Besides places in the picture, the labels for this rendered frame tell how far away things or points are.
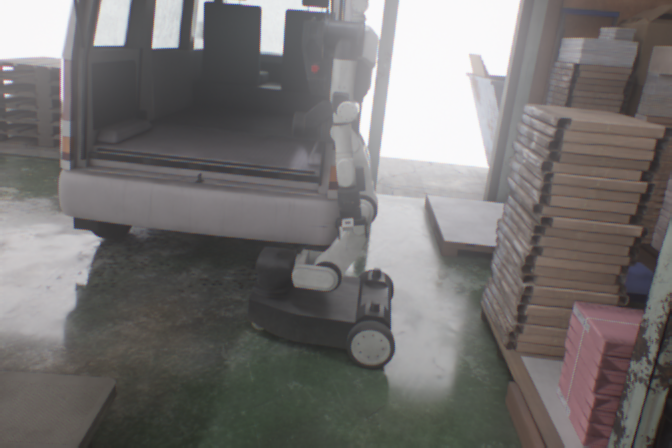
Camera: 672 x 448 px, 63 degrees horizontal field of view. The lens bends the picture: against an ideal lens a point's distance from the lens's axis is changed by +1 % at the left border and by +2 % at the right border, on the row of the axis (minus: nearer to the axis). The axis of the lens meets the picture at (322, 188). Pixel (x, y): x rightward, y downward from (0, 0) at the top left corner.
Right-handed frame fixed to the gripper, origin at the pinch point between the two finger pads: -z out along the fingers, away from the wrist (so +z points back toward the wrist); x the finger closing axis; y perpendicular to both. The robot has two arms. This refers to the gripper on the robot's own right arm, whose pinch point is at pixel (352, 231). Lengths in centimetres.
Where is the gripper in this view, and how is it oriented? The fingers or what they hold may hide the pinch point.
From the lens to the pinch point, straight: 220.4
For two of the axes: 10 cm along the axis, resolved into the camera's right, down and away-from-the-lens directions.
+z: -1.1, -9.6, -2.5
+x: 9.9, -0.7, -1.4
